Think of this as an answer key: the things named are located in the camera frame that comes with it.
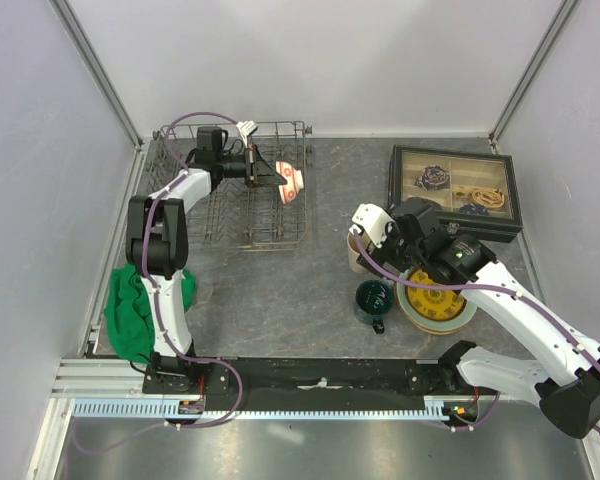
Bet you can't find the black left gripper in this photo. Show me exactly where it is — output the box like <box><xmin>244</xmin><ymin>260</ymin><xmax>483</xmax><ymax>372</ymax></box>
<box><xmin>216</xmin><ymin>144</ymin><xmax>286</xmax><ymax>189</ymax></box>

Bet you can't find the white orange patterned bowl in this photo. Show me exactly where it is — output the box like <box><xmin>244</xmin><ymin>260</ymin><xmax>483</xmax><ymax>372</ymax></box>
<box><xmin>275</xmin><ymin>161</ymin><xmax>304</xmax><ymax>205</ymax></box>

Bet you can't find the beige cup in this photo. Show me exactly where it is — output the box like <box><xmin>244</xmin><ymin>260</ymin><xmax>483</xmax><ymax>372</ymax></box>
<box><xmin>347</xmin><ymin>231</ymin><xmax>370</xmax><ymax>274</ymax></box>

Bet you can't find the dark teal mug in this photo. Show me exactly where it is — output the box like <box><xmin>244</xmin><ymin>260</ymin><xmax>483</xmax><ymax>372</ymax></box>
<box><xmin>354</xmin><ymin>280</ymin><xmax>395</xmax><ymax>335</ymax></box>

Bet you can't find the yellow patterned plate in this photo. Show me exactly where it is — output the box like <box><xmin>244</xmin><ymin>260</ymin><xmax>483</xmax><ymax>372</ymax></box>
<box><xmin>405</xmin><ymin>287</ymin><xmax>467</xmax><ymax>322</ymax></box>

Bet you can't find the green flower plate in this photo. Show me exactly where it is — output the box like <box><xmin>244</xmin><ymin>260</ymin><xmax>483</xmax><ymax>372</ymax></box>
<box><xmin>394</xmin><ymin>269</ymin><xmax>480</xmax><ymax>332</ymax></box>

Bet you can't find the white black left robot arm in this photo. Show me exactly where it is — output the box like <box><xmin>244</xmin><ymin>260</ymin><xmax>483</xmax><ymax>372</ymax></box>
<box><xmin>126</xmin><ymin>120</ymin><xmax>287</xmax><ymax>393</ymax></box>

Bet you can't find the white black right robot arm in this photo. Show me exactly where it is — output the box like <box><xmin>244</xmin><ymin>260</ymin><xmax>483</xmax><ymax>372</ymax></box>
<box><xmin>349</xmin><ymin>197</ymin><xmax>600</xmax><ymax>439</ymax></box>

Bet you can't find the black glass-lid display box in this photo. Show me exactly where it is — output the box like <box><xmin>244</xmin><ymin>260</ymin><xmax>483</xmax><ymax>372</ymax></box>
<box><xmin>387</xmin><ymin>145</ymin><xmax>523</xmax><ymax>243</ymax></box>

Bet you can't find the green cloth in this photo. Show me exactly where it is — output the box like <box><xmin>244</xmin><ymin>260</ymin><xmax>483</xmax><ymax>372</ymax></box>
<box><xmin>103</xmin><ymin>264</ymin><xmax>200</xmax><ymax>361</ymax></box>

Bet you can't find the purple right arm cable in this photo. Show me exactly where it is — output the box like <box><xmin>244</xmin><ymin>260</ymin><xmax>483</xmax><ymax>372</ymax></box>
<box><xmin>354</xmin><ymin>232</ymin><xmax>600</xmax><ymax>447</ymax></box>

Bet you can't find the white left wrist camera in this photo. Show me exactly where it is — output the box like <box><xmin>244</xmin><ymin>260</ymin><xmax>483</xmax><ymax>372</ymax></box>
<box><xmin>235</xmin><ymin>120</ymin><xmax>259</xmax><ymax>149</ymax></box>

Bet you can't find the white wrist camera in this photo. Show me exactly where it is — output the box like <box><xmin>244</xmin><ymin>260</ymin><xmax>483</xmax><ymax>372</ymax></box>
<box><xmin>235</xmin><ymin>120</ymin><xmax>259</xmax><ymax>149</ymax></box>
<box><xmin>349</xmin><ymin>204</ymin><xmax>393</xmax><ymax>248</ymax></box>

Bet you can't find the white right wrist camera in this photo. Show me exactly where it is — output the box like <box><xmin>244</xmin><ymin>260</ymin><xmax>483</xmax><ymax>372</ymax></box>
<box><xmin>349</xmin><ymin>204</ymin><xmax>393</xmax><ymax>248</ymax></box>

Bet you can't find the grey wire dish rack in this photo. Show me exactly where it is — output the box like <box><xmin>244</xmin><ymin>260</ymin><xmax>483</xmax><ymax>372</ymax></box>
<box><xmin>138</xmin><ymin>120</ymin><xmax>315</xmax><ymax>252</ymax></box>

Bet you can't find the slotted cable duct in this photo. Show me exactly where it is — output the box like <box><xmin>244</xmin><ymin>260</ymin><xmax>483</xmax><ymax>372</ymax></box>
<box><xmin>73</xmin><ymin>398</ymin><xmax>476</xmax><ymax>421</ymax></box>

